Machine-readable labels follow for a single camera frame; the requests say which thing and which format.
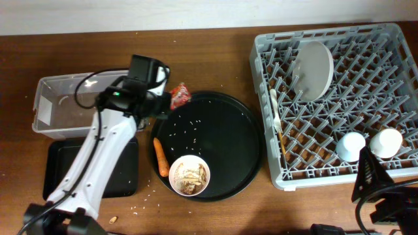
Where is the red snack wrapper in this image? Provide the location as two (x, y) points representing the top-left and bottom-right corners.
(170, 82), (191, 110)

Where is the white cup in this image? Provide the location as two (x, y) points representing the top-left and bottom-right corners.
(370, 128), (403, 159)

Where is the blue cup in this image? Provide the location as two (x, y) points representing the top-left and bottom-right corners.
(336, 132), (366, 162)

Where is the orange carrot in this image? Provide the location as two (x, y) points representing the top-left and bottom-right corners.
(153, 138), (170, 177)

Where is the white bowl with food scraps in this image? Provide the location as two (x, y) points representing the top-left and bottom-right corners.
(169, 155), (211, 197)

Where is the wooden chopstick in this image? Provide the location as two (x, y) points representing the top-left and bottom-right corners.
(278, 132), (286, 156)

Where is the white plastic fork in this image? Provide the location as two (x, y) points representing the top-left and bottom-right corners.
(269, 89), (283, 133)

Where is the grey plate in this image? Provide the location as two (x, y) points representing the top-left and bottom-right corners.
(292, 41), (334, 102)

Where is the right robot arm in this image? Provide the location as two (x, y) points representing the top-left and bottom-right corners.
(351, 147), (417, 234)

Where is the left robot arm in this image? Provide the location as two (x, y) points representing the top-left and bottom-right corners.
(19, 76), (171, 234)

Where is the grey dishwasher rack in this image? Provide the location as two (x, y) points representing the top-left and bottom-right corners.
(249, 23), (417, 191)

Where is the round black tray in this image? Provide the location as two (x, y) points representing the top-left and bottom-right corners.
(150, 91), (265, 202)

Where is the clear plastic bin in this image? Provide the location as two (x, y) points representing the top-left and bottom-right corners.
(32, 70), (127, 139)

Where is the black rectangular tray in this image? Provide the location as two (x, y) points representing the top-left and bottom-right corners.
(42, 137), (139, 200)

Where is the peanut shell on table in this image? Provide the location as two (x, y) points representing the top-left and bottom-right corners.
(109, 217), (118, 224)

